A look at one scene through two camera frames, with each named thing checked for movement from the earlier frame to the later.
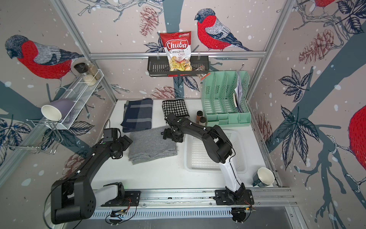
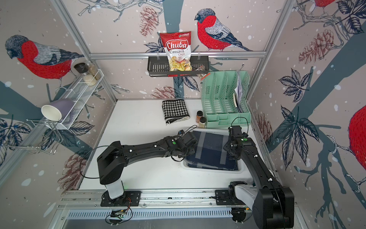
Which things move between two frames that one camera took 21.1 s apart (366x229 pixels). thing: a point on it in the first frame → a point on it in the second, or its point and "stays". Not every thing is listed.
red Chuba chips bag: [177, 46] stays
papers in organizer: [238, 95] stays
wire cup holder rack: [41, 135] stays
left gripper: [127, 141] → [193, 151]
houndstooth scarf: [177, 106] stays
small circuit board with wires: [116, 215] stays
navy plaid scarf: [137, 115] → [209, 153]
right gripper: [166, 135] → [226, 147]
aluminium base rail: [199, 204] stays
